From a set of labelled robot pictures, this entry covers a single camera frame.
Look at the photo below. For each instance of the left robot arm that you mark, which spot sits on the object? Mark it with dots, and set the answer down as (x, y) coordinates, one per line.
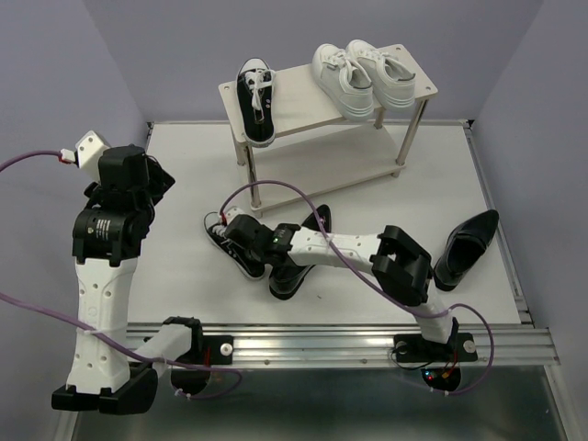
(107, 237)

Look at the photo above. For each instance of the white sneaker on shelf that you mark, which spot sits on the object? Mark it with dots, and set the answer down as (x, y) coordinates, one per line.
(393, 83)

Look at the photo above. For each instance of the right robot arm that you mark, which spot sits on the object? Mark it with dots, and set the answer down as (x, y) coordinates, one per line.
(400, 266)

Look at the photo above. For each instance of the beige two-tier shoe shelf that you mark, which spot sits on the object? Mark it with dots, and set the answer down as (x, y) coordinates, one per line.
(315, 149)

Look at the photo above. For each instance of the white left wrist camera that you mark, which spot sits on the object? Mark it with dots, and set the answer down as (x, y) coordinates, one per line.
(89, 150)

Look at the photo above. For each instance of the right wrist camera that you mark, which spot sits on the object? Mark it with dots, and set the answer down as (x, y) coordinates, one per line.
(229, 214)

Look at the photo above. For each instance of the aluminium mounting rail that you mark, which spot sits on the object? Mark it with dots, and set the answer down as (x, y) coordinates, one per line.
(363, 346)

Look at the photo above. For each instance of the black canvas sneaker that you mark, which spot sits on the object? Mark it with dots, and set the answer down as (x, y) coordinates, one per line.
(254, 88)
(215, 230)

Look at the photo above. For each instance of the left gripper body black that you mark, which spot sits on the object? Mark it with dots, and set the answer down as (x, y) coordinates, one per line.
(161, 181)

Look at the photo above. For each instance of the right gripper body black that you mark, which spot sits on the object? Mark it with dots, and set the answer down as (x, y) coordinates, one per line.
(259, 253)

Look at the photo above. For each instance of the white sneaker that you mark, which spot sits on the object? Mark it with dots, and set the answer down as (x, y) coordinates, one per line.
(393, 83)
(344, 81)

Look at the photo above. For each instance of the black leather loafer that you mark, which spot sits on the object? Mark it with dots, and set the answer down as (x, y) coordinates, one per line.
(466, 244)
(284, 281)

